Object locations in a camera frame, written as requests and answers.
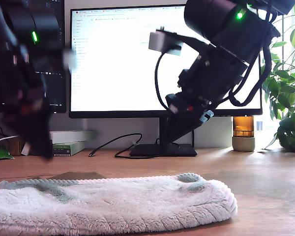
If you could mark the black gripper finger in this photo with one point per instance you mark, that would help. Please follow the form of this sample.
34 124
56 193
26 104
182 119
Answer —
184 125
38 132

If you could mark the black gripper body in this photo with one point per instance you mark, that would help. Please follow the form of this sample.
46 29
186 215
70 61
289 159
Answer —
216 76

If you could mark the fluffy white green tea towel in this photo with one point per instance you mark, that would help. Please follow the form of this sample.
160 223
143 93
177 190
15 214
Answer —
113 209

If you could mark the small white blue box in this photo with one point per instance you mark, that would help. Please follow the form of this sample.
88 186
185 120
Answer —
25 148

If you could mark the brown cardboard holder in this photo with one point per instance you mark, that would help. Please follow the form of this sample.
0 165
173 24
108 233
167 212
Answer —
14 147

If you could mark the green and white box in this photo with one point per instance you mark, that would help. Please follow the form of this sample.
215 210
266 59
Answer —
64 150

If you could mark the long white cardboard box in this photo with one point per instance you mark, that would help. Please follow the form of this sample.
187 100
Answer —
71 136

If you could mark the black monitor with dark terminal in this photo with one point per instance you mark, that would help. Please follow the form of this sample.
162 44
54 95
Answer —
57 93

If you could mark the amber glass jar grey base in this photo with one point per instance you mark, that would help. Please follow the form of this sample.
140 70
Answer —
243 127

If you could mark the black monitor with white screen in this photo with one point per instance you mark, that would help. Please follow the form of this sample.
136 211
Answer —
113 73

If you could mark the green leafy potted plant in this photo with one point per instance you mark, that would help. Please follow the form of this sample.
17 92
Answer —
288 134

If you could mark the arm's grey camera box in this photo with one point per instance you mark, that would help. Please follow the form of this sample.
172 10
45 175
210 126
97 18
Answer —
70 60
157 40

